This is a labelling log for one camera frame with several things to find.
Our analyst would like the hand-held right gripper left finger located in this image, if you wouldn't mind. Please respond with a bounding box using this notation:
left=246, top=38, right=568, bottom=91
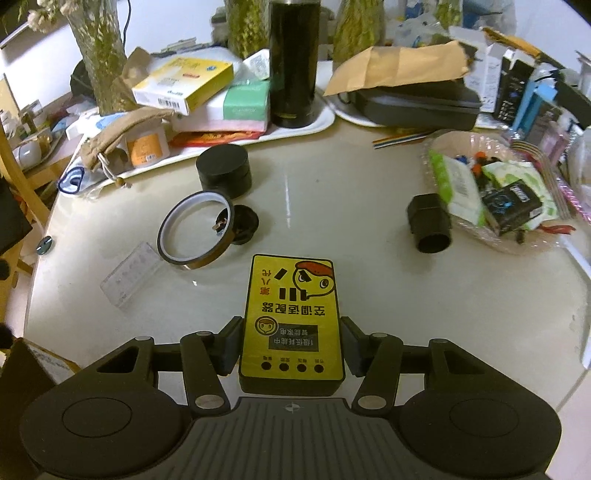
left=78, top=316, right=245, bottom=412

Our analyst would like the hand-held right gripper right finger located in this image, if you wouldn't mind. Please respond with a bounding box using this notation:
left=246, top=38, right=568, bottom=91
left=340, top=316, right=507, bottom=415

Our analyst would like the black box with yellow label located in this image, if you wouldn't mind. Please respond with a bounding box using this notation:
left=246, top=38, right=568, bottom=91
left=238, top=253, right=346, bottom=395

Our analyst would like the black round container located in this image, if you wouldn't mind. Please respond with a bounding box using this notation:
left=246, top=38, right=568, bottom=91
left=196, top=144, right=253, bottom=197

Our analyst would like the brown cardboard box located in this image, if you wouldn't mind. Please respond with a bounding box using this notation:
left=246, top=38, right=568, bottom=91
left=0, top=338, right=83, bottom=388

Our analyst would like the amber tape roll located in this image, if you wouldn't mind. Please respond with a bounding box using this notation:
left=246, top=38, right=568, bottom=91
left=157, top=191, right=236, bottom=269

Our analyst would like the clear plastic case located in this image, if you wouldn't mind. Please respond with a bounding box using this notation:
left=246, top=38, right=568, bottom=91
left=100, top=242, right=162, bottom=311

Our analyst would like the black round cap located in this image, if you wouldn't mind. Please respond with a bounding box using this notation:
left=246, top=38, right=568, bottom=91
left=229, top=203, right=260, bottom=246

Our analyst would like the black tube adapter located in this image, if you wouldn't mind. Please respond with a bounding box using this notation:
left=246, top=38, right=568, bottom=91
left=406, top=194, right=452, bottom=254

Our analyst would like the green wet wipes pack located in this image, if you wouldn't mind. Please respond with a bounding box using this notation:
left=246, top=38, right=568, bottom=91
left=428, top=151, right=486, bottom=227

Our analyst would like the clear glass bowl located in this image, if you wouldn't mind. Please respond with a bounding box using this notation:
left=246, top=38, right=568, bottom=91
left=422, top=130, right=579, bottom=253

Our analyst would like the red printed packet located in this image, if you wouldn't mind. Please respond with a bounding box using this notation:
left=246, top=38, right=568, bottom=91
left=170, top=130, right=265, bottom=148

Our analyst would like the small black printed box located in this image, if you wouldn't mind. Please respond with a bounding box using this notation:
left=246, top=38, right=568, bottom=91
left=480, top=181, right=544, bottom=237

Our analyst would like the white tray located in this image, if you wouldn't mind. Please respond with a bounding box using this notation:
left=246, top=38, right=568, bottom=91
left=58, top=48, right=336, bottom=195

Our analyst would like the blue-edged white mask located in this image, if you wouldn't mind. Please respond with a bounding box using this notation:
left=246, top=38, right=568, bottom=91
left=56, top=164, right=121, bottom=199

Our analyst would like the white plate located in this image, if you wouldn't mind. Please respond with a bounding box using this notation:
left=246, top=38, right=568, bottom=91
left=327, top=98, right=513, bottom=131

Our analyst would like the pale leaf-print wipes pack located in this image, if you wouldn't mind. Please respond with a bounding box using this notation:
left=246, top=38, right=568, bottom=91
left=482, top=159, right=561, bottom=230

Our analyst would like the black zip case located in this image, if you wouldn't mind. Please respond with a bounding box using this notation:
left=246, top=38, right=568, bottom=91
left=345, top=78, right=482, bottom=131

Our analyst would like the beige cloth pouch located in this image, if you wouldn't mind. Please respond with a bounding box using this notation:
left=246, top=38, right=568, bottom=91
left=80, top=108, right=177, bottom=170

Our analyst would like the green tissue pack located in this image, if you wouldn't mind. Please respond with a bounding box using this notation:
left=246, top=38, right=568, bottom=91
left=221, top=80, right=271, bottom=126

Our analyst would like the yellow white medicine box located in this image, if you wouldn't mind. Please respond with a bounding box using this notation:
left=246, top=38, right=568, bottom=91
left=132, top=56, right=234, bottom=116

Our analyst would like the wooden chair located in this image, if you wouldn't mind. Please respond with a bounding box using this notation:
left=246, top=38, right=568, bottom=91
left=0, top=122, right=51, bottom=278

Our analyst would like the white printed pouch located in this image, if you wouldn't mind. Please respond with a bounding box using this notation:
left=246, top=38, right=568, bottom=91
left=242, top=50, right=271, bottom=83

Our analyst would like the brown paper envelope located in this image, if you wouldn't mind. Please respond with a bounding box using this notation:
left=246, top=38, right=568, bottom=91
left=323, top=41, right=472, bottom=97

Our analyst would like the black thermos bottle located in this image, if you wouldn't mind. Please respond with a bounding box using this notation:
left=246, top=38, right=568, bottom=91
left=269, top=0, right=322, bottom=129

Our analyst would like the blue carton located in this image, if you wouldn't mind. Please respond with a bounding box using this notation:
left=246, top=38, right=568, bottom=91
left=510, top=76, right=559, bottom=136

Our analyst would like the black carton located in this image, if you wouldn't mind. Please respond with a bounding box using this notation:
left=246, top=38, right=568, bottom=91
left=493, top=59, right=536, bottom=121

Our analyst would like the black bag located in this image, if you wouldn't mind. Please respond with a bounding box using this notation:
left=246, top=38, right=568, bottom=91
left=69, top=60, right=95, bottom=97

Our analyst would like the white carton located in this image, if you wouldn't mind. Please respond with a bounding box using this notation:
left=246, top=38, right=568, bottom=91
left=471, top=41, right=509, bottom=100

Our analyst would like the glass vase with dried flowers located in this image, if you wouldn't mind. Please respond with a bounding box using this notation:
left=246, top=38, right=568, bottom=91
left=224, top=0, right=271, bottom=59
left=332, top=0, right=387, bottom=71
left=28, top=0, right=136, bottom=115

